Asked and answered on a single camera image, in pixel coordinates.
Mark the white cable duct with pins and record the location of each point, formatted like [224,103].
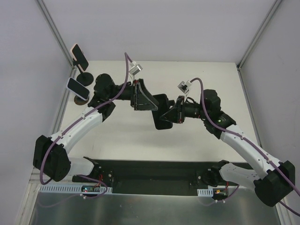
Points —
[205,192]
[75,189]

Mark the black phone pink case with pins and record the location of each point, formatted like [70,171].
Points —
[79,57]

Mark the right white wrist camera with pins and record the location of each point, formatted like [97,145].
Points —
[185,87]

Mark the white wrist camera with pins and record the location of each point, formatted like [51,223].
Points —
[185,87]
[135,68]

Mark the left aluminium frame post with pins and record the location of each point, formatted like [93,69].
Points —
[54,30]

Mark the wooden base wedge phone stand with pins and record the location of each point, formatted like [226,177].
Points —
[79,101]

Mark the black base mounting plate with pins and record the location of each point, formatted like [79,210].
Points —
[153,177]

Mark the black phone dark case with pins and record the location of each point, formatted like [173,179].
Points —
[162,108]

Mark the right white cable duct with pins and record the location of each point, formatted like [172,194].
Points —
[205,192]

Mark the aluminium frame post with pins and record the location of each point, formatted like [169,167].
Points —
[260,31]
[54,30]

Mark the left white cable duct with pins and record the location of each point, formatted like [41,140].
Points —
[75,189]

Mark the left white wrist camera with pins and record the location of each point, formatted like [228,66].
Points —
[135,68]

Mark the right aluminium frame post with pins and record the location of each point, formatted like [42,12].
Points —
[260,31]

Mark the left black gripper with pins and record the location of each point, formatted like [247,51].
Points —
[136,94]

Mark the black phone lilac case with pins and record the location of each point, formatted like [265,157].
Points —
[77,88]

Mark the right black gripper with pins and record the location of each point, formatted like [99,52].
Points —
[180,109]

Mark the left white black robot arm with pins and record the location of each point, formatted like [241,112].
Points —
[51,153]

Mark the black clamp phone stand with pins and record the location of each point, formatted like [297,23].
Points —
[84,78]

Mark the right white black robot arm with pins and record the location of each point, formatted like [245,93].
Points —
[270,178]

